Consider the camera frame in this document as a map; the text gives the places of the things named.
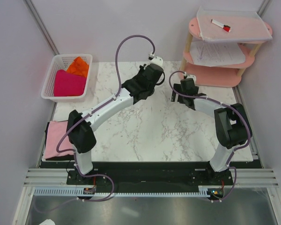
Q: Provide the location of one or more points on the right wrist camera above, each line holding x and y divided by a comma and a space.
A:
189, 76

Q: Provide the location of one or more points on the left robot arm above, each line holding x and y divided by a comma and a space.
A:
81, 126

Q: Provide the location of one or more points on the printed paper sheets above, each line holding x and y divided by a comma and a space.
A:
218, 54

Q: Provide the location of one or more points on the white plastic basket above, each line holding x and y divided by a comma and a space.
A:
62, 62

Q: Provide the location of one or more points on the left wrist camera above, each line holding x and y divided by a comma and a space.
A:
155, 60

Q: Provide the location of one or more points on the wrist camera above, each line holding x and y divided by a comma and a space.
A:
155, 60
189, 76

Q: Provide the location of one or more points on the translucent document folder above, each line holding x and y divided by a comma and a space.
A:
246, 26

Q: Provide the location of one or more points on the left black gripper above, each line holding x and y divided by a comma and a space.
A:
142, 69

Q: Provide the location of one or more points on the white crumpled paper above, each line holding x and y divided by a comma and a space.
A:
47, 222

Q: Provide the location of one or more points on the aluminium rail frame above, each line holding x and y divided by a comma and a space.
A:
37, 177

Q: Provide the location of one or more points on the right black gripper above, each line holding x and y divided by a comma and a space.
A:
177, 86

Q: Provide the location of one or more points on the pink three tier shelf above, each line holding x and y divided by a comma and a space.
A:
227, 76

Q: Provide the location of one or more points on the pink folded t shirt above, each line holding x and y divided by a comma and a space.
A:
57, 138

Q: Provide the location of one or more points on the red white marker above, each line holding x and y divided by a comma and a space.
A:
221, 25

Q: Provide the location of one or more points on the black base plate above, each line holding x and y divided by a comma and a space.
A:
146, 177

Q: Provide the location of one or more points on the orange t shirt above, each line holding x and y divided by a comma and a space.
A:
78, 67

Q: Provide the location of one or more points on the white slotted cable duct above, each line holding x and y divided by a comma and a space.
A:
90, 192

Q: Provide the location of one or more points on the magenta folded t shirt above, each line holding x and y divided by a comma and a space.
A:
68, 85

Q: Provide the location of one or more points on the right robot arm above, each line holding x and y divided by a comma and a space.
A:
233, 130

